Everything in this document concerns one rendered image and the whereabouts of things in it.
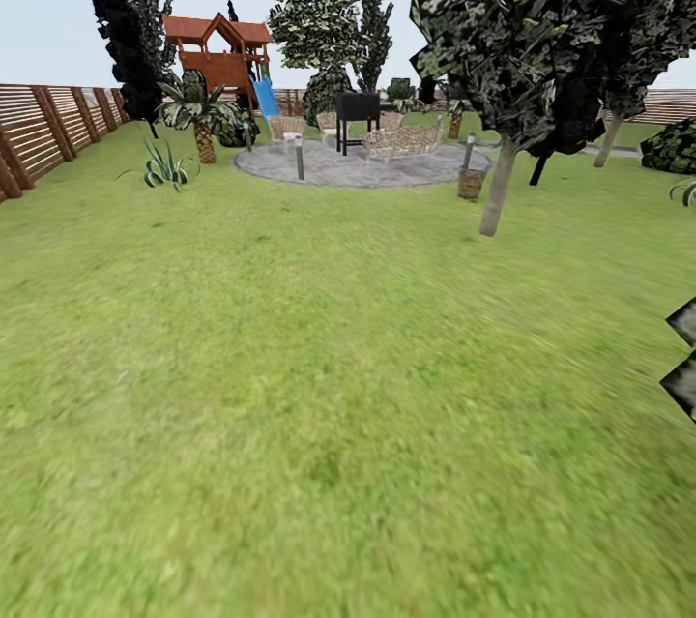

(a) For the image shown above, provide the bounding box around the wicker basket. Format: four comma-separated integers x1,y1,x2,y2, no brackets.
457,169,485,199

